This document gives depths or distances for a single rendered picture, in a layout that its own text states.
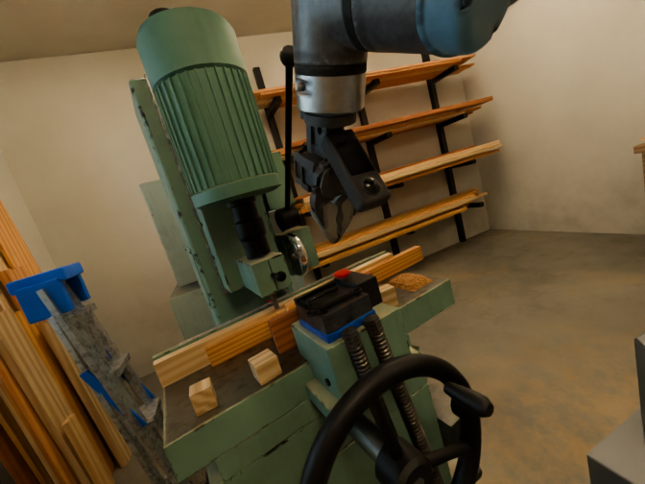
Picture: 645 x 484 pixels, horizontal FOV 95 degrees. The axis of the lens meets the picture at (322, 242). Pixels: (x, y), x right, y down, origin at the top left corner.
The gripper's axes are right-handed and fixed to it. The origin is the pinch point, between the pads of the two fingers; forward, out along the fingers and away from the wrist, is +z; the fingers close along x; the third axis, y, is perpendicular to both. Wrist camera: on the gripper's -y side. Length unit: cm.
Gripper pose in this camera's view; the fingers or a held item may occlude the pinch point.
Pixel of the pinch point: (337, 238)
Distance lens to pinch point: 50.5
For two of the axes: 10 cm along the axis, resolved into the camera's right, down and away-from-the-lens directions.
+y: -5.5, -4.9, 6.8
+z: 0.2, 8.1, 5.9
